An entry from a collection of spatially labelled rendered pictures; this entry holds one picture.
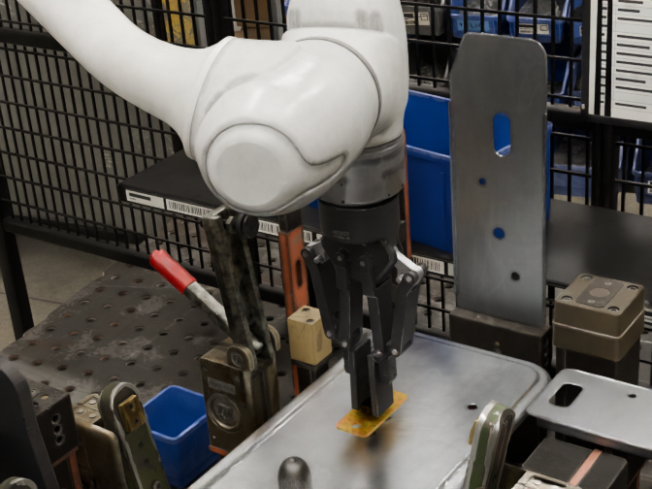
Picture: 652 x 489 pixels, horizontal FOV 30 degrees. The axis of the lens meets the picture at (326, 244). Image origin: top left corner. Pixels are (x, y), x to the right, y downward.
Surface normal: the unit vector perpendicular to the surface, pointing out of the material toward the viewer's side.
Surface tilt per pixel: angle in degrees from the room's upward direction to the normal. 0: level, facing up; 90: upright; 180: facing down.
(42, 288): 0
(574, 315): 89
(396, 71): 87
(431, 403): 0
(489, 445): 90
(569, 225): 0
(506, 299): 90
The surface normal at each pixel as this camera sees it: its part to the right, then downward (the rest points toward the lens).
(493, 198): -0.56, 0.40
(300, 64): 0.16, -0.84
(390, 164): 0.70, 0.27
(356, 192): -0.05, 0.44
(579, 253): -0.07, -0.90
